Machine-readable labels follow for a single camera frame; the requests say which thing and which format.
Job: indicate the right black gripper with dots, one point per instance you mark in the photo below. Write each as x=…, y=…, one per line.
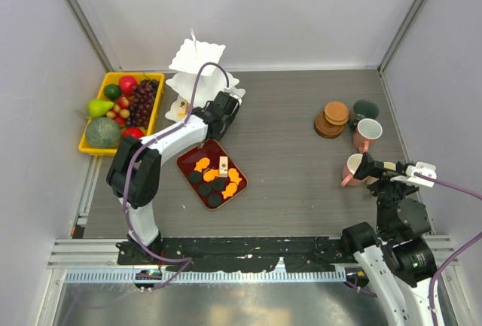
x=368, y=166

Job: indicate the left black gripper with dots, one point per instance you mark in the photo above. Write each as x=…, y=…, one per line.
x=229, y=120

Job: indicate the cream cake with chocolate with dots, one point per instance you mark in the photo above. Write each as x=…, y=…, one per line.
x=223, y=166

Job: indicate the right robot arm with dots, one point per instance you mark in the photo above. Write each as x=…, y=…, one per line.
x=397, y=261

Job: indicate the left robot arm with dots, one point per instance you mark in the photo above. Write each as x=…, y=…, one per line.
x=134, y=174

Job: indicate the cream cup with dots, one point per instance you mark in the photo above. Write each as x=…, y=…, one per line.
x=371, y=180

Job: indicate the pink mug lying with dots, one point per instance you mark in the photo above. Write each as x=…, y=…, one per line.
x=349, y=169

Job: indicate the pink mug upright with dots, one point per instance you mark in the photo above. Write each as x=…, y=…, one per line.
x=366, y=133

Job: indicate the orange fish cookie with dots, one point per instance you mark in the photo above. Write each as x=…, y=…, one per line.
x=202, y=164

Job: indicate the stack of wooden coasters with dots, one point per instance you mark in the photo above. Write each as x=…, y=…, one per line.
x=330, y=123

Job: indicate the dark green mug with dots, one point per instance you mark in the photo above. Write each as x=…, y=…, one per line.
x=362, y=109

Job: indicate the red lacquer snack tray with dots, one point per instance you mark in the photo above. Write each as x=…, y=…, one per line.
x=213, y=191

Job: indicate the white three-tier serving stand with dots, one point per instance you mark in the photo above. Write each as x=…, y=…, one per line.
x=197, y=78

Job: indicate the black round cookie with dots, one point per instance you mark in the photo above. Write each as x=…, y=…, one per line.
x=195, y=177

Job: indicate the dark purple grape bunch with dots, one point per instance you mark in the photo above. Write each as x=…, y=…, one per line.
x=142, y=103

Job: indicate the red apple at front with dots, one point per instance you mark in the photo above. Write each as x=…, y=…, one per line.
x=134, y=132

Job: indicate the red apple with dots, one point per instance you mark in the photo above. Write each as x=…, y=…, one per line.
x=134, y=132
x=127, y=85

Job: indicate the red apple at back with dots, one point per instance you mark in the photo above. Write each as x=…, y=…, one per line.
x=127, y=85

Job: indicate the small red cherry cluster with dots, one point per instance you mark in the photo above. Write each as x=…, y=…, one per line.
x=120, y=111

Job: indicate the green lime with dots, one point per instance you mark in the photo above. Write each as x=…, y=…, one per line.
x=112, y=92

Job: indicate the yellow plastic fruit bin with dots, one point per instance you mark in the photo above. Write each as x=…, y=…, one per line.
x=112, y=78

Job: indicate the green melon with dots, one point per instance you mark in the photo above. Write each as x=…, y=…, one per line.
x=103, y=132

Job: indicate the green pear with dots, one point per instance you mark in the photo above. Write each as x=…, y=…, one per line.
x=99, y=108

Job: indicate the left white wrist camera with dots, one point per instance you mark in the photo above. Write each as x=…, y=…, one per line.
x=237, y=93

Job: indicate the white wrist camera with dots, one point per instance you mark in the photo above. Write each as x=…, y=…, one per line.
x=237, y=93
x=417, y=174

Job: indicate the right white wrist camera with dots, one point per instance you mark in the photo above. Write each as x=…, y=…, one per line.
x=417, y=174

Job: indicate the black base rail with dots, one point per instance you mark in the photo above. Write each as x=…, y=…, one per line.
x=260, y=254

